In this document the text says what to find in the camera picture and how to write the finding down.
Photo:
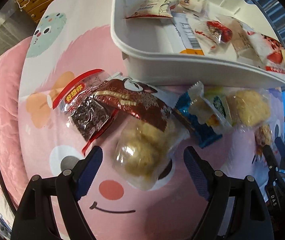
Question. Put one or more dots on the brown chocolate snack packet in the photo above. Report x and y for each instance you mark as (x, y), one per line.
(141, 100)

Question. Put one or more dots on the white plastic storage bin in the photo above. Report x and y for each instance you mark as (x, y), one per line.
(149, 58)

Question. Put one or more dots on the red edged date packet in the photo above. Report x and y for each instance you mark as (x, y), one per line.
(84, 113)

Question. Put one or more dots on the blue foil snack packet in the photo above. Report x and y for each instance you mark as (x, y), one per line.
(207, 124)

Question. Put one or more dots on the pink bed blanket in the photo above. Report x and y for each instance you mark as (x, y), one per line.
(11, 160)

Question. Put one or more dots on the small clear candy packet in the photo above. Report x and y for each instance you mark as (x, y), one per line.
(263, 136)

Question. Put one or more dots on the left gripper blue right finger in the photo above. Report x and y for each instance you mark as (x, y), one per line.
(199, 170)

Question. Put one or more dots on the dark nut candy packet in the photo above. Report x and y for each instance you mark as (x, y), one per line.
(214, 34)

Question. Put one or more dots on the green snack packet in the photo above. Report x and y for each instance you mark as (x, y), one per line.
(218, 98)

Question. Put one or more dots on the cartoon printed table cover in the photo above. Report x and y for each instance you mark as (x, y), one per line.
(79, 32)

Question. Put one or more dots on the red striped white packet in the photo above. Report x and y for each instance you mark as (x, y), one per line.
(155, 9)

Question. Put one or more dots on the clear square cracker packet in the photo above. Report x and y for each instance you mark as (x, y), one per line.
(245, 51)

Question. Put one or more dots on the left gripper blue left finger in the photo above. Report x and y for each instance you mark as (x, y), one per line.
(86, 170)

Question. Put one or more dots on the yellow rice cracker packet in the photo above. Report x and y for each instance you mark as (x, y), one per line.
(249, 108)

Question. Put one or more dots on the white orange snack bar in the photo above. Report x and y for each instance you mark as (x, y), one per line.
(180, 34)

